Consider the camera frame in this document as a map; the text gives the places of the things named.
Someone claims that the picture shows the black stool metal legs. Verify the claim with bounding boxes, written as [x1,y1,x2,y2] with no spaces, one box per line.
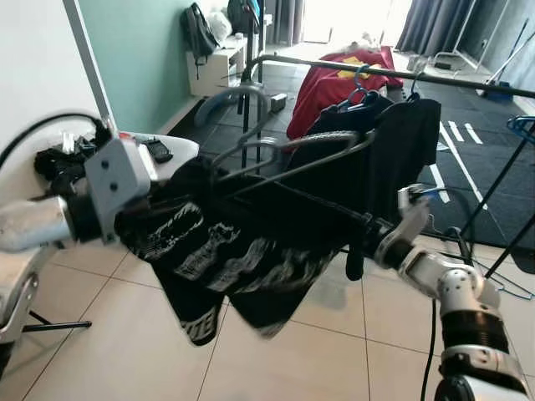
[21,307,94,337]

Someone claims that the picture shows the grey curtain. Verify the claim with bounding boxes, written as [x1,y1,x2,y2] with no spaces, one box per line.
[266,0,308,48]
[395,0,504,57]

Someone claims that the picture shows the black garment white print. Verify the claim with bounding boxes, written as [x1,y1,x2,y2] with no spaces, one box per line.
[111,153,395,348]

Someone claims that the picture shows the grey clothes hanger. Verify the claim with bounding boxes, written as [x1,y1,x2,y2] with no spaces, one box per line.
[192,83,379,199]

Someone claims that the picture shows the white shelf unit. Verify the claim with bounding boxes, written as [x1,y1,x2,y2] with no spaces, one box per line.
[185,37,249,99]

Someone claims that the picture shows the navy hanging garment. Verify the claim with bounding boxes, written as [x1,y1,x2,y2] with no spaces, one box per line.
[329,90,395,139]

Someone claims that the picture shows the black bag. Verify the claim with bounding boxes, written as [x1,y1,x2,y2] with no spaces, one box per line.
[224,0,262,36]

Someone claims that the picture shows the black remote control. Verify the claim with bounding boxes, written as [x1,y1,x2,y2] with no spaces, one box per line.
[140,137,174,165]

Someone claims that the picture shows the white chair orange legs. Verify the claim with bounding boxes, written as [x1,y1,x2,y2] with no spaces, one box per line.
[113,130,203,186]

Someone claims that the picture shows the red garment yellow print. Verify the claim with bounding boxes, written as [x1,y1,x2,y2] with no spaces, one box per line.
[286,45,404,140]

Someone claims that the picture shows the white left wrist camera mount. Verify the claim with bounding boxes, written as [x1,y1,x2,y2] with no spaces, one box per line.
[82,135,157,246]

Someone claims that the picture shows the blue plastic hanger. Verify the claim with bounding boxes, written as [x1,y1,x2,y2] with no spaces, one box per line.
[505,114,535,145]
[337,64,383,111]

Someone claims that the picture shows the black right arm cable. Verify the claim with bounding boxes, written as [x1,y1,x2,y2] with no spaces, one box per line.
[416,219,477,401]

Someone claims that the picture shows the black hanging shirt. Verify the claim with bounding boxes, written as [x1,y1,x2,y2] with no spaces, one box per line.
[288,94,443,225]

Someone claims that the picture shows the black backpack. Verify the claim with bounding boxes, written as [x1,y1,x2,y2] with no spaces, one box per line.
[181,2,221,61]

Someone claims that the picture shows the black metal clothes rack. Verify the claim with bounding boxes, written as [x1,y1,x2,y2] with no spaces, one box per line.
[237,50,535,278]

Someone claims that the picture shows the blue cable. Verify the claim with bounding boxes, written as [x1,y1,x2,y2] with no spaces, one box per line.
[464,246,535,303]

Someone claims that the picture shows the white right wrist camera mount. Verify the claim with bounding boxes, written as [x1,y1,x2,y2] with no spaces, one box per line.
[395,183,433,253]

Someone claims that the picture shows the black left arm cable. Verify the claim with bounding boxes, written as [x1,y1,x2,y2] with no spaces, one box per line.
[0,111,115,170]

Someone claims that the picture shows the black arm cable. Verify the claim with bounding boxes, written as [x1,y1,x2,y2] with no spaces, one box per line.
[416,219,477,401]
[0,111,115,170]

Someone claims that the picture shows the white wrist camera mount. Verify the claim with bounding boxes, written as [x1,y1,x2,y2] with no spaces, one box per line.
[395,183,433,253]
[82,135,157,246]

